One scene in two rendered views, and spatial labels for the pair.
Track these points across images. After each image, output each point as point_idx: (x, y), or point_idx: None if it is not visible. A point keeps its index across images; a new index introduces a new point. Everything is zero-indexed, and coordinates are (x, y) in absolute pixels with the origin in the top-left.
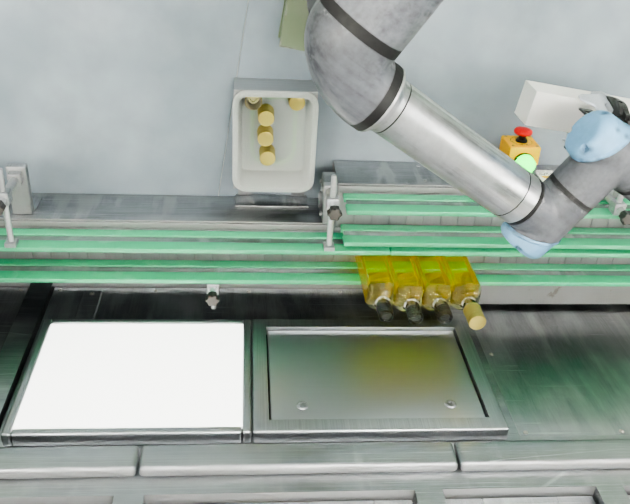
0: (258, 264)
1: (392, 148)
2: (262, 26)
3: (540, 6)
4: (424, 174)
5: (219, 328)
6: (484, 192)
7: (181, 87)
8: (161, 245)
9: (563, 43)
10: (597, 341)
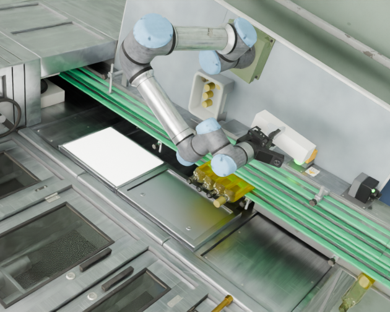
0: None
1: None
2: None
3: (332, 88)
4: None
5: (153, 159)
6: (163, 126)
7: (189, 62)
8: (150, 117)
9: (340, 111)
10: (293, 260)
